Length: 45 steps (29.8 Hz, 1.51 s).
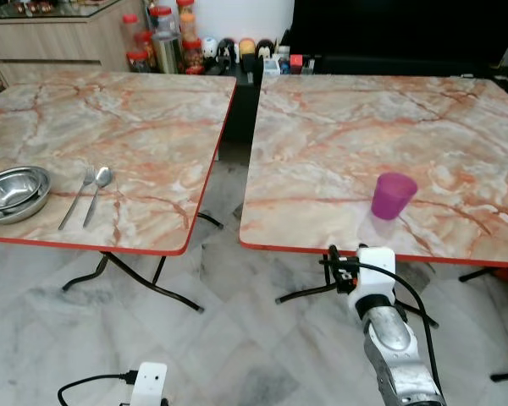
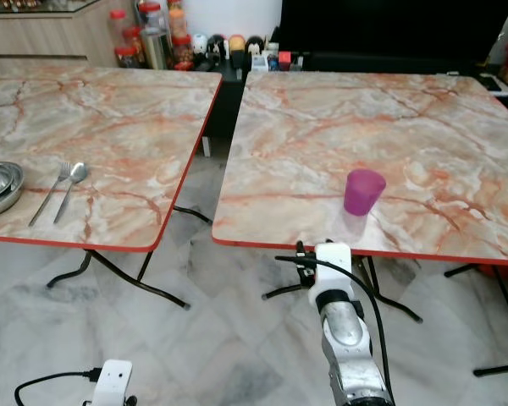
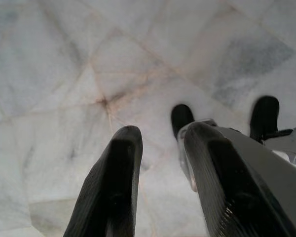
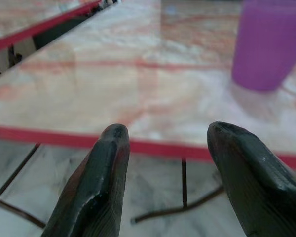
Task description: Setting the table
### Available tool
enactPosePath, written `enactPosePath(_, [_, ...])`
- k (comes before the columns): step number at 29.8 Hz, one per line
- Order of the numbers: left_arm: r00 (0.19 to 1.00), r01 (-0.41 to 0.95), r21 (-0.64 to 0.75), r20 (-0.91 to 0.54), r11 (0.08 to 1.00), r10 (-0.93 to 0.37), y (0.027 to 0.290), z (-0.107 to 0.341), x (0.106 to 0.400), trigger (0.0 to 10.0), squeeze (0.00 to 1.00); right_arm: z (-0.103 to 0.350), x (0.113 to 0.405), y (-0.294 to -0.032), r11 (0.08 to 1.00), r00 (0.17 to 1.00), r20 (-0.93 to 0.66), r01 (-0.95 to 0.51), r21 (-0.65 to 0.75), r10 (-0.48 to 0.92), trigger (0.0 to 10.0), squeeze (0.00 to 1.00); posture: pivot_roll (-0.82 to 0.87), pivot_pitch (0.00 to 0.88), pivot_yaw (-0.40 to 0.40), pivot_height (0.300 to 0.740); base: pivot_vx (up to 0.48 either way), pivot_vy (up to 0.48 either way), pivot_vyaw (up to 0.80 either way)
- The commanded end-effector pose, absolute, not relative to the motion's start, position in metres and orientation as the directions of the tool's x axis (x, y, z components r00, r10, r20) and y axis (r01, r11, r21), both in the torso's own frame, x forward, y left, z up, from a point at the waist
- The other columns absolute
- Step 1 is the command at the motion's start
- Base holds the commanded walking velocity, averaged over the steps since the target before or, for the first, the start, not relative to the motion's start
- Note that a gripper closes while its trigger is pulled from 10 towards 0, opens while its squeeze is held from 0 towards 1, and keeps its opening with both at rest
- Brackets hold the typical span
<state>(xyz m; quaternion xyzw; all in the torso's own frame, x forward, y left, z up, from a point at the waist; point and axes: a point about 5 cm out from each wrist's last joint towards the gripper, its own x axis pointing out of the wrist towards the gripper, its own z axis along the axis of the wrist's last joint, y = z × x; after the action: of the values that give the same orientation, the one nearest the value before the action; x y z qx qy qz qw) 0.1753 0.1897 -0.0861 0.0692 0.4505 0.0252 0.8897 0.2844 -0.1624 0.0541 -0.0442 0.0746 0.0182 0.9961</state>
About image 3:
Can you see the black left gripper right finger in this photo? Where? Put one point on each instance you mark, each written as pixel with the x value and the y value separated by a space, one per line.
pixel 222 185

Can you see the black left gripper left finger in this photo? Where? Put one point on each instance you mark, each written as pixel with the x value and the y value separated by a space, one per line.
pixel 113 177

